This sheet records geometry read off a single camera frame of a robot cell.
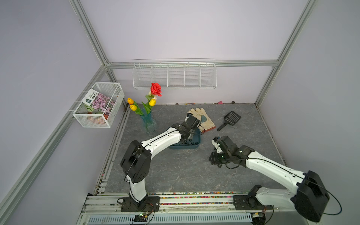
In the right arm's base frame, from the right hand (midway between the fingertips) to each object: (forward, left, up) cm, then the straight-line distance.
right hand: (210, 157), depth 82 cm
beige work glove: (+30, -1, -8) cm, 32 cm away
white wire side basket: (+14, +67, +23) cm, 72 cm away
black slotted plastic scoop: (+37, -23, -9) cm, 44 cm away
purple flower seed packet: (+21, +61, +27) cm, 70 cm away
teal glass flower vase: (+25, +40, -2) cm, 47 cm away
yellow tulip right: (+26, +34, +21) cm, 48 cm away
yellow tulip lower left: (+21, +44, +22) cm, 53 cm away
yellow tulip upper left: (+26, +47, +22) cm, 58 cm away
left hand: (+16, +14, +4) cm, 22 cm away
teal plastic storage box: (+15, +8, -7) cm, 18 cm away
